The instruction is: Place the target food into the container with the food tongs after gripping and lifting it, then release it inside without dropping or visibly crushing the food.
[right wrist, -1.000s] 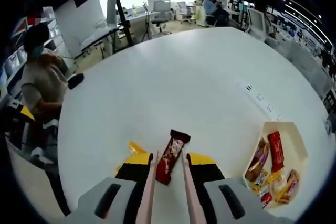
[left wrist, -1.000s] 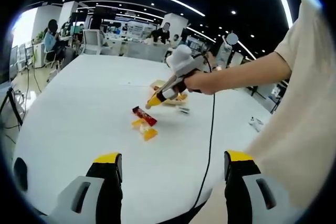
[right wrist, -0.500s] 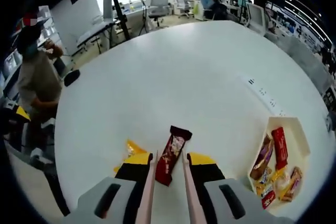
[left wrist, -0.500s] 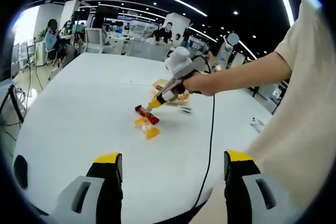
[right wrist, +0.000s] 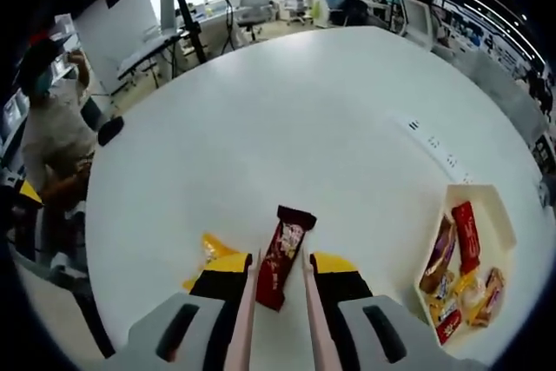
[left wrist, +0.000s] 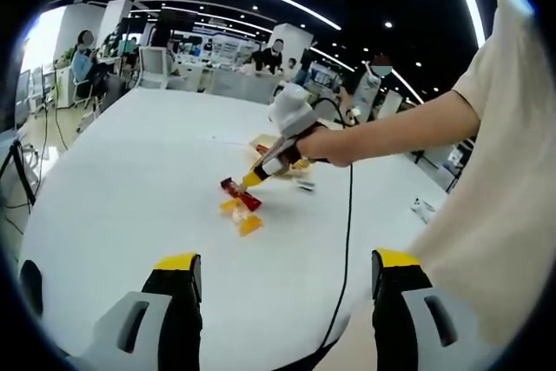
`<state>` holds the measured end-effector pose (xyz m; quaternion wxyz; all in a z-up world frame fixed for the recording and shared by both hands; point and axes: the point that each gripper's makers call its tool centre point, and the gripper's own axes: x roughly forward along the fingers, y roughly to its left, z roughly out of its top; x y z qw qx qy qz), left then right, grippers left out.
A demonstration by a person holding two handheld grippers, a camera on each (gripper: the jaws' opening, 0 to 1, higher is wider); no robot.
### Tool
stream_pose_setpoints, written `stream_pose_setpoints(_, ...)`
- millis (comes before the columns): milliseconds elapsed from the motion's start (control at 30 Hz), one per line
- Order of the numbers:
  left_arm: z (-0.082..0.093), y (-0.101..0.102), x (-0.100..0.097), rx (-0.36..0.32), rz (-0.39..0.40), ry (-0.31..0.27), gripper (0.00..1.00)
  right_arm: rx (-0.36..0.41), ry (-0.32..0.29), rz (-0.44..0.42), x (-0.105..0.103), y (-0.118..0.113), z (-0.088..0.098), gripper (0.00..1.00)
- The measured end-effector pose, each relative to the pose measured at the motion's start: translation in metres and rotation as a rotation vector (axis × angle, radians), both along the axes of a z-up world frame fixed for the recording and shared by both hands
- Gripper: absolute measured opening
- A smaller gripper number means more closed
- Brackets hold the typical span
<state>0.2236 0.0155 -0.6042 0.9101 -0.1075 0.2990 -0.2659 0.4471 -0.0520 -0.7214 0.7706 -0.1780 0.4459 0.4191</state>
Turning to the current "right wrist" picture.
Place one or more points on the pink food tongs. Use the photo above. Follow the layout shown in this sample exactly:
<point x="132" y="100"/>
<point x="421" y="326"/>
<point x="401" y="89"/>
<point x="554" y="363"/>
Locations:
<point x="244" y="314"/>

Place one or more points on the black flat device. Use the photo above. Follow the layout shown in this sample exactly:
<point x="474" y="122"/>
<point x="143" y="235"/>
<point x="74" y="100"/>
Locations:
<point x="110" y="130"/>

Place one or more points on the yellow white food packet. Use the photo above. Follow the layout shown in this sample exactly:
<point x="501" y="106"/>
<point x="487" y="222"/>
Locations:
<point x="213" y="251"/>

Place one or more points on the black tripod stand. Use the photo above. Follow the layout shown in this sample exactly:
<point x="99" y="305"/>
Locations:
<point x="191" y="19"/>

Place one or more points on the cream hexagonal container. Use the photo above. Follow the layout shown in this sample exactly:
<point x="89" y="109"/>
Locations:
<point x="491" y="206"/>

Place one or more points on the white table socket panel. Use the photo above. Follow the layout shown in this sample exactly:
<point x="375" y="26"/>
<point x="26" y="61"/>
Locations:
<point x="438" y="147"/>

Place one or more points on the white office chair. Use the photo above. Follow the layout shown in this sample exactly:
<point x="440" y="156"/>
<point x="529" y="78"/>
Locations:
<point x="417" y="21"/>

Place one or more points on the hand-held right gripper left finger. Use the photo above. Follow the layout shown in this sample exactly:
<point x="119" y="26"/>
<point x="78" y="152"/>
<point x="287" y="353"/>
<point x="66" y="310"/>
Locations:
<point x="210" y="286"/>

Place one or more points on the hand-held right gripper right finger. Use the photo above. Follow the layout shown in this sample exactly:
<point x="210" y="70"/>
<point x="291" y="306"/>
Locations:
<point x="347" y="286"/>

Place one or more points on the dark red food bar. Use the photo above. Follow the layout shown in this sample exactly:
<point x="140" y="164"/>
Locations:
<point x="282" y="258"/>

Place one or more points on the grey office chair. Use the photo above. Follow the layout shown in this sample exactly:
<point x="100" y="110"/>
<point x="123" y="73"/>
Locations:
<point x="254" y="4"/>

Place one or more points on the silver monitor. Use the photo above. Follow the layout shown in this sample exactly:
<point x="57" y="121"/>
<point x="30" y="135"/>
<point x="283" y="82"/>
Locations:
<point x="167" y="1"/>

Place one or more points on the pile of assorted food packets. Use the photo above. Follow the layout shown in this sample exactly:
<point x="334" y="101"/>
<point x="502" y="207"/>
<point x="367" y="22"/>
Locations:
<point x="467" y="240"/>

